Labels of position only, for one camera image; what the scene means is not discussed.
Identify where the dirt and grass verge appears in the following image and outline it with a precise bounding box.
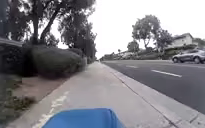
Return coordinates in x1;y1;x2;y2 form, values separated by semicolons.
0;73;71;128

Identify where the concrete kerb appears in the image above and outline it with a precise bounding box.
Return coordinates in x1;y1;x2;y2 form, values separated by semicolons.
101;62;205;128

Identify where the grey asphalt road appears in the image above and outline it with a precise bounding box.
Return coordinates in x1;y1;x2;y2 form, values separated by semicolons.
103;59;205;121

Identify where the row of bushes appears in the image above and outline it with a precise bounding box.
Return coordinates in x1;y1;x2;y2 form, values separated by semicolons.
101;44;205;62

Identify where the row of trees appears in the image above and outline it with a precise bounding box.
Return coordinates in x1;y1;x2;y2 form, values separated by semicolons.
0;0;98;61

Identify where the white painted line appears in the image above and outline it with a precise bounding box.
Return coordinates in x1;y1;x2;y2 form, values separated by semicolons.
124;64;183;79

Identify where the rounded dark hedge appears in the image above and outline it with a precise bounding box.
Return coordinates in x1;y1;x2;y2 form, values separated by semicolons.
0;44;88;80

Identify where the pale concrete pavement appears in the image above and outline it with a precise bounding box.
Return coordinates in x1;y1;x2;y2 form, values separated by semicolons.
6;60;178;128

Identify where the robot's own part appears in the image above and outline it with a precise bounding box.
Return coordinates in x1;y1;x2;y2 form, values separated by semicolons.
41;107;127;128

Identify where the grey car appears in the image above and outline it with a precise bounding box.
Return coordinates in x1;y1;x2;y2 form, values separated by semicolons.
171;49;205;65

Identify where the group of trees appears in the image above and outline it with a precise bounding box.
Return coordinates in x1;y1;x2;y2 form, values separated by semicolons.
127;14;174;53

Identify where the white house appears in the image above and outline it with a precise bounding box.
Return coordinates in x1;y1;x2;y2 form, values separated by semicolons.
171;32;199;48

